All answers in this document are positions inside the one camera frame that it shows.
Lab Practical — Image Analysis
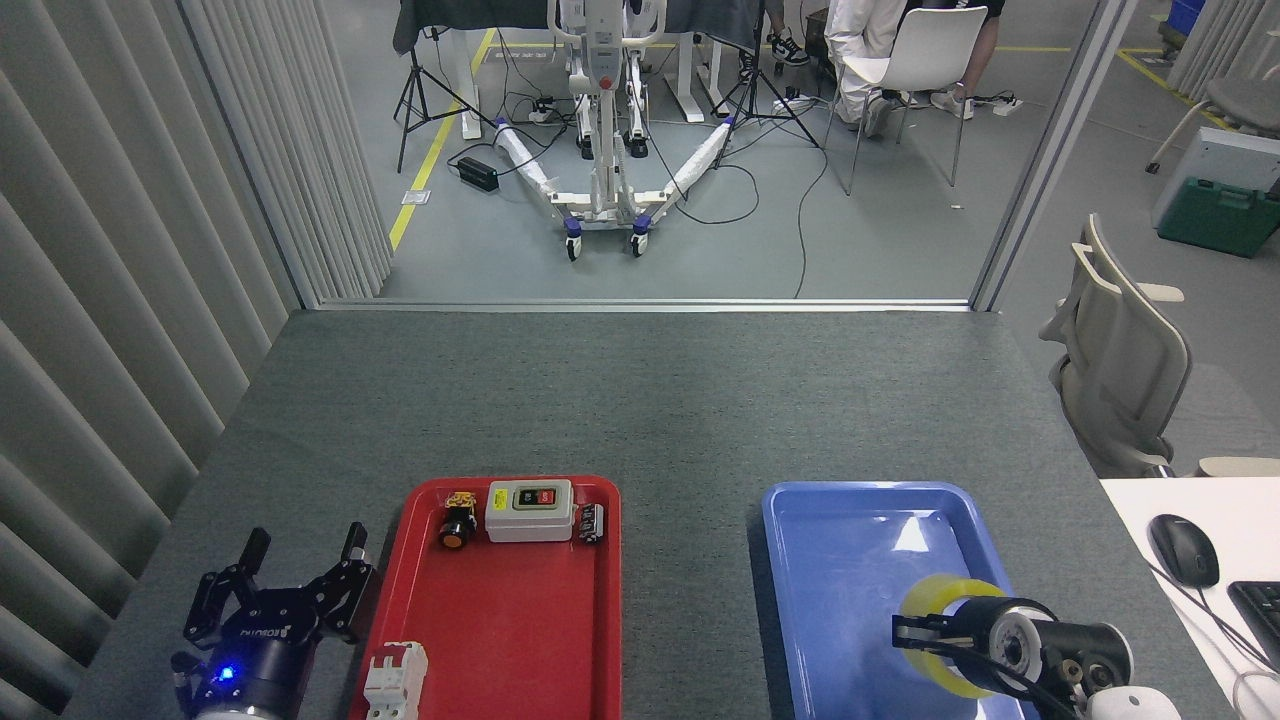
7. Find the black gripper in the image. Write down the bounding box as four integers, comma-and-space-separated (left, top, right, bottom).
893, 597, 1011, 691
183, 523, 373, 713

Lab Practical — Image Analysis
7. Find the yellow tape roll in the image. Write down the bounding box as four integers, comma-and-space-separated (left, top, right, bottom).
897, 573, 1008, 699

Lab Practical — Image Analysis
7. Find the blue plastic tray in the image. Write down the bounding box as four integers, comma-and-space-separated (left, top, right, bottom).
762, 481, 1046, 720

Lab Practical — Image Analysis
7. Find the white circuit breaker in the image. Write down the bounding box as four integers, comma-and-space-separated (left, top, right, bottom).
363, 641, 429, 720

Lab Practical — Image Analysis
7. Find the black orange push button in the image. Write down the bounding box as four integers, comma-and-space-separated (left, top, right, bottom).
439, 490, 477, 550

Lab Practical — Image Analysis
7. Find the red plastic tray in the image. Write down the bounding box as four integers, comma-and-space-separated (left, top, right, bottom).
350, 476, 623, 720

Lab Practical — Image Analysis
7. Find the white desk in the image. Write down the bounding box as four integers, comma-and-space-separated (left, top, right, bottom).
1100, 477, 1280, 720

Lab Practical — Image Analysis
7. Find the black computer mouse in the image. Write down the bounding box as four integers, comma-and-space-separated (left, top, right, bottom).
1148, 514, 1221, 589

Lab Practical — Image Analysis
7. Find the black keyboard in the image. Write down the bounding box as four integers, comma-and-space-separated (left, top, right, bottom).
1227, 580, 1280, 671

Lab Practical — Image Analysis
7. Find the beige office chair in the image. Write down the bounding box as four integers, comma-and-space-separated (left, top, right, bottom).
1038, 213, 1193, 479

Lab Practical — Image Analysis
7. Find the grey pleated curtain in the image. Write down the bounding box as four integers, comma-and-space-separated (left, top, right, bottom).
1165, 0, 1280, 96
0, 0, 393, 720

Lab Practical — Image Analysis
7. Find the green plastic case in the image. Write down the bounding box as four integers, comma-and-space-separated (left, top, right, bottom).
1158, 177, 1280, 259

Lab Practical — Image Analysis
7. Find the black tripod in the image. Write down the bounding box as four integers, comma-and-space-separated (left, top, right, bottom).
712, 0, 821, 171
393, 25, 496, 173

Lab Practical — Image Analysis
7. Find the white stand on wheels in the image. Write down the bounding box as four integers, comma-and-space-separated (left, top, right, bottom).
493, 0, 736, 261

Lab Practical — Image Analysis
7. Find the white plastic chair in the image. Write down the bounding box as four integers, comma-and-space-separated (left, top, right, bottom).
825, 5, 989, 196

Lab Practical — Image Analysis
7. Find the person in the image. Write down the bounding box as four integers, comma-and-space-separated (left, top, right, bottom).
825, 0, 911, 136
928, 0, 1006, 121
738, 0, 813, 83

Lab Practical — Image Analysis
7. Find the grey padded chair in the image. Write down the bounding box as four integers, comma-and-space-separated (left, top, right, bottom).
1145, 30, 1280, 173

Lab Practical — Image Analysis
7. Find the blue bin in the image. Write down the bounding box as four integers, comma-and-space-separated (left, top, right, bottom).
1160, 0, 1206, 51

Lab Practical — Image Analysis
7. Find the grey switch box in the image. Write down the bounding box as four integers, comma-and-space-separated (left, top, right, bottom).
485, 479, 577, 544

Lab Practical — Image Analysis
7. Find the black mouse cable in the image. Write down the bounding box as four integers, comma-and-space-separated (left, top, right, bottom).
1150, 565, 1280, 673

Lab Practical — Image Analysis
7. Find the long black floor cable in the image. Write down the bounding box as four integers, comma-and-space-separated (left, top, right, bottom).
795, 140, 831, 299

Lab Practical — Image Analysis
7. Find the silver post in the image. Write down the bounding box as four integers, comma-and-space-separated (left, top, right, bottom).
970, 0, 1141, 311

